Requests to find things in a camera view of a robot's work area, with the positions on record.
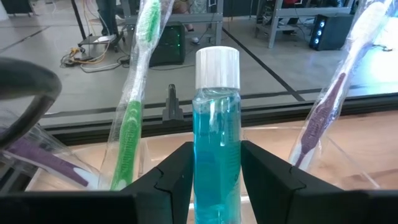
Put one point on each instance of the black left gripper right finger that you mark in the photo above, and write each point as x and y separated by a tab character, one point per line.
267	186

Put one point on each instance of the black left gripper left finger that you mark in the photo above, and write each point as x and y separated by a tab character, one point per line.
168	186

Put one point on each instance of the green toothbrush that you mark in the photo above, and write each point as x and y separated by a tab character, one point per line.
129	140

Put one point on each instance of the blue mouthwash bottle white cap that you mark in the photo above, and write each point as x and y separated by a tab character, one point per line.
216	124

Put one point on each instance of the purple toothbrush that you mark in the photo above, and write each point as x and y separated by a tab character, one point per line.
40	157
320	124

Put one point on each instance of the clear acrylic organizer box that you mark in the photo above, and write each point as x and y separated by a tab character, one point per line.
267	146

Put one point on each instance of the black computer tower green lights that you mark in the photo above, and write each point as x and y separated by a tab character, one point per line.
168	43

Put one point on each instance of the black computer tower blue lights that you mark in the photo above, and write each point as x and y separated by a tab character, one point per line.
331	32

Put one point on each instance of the person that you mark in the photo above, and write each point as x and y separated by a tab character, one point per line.
182	6
107	15

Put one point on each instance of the grey metal desk frame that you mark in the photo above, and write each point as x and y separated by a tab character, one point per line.
174	18
298	12

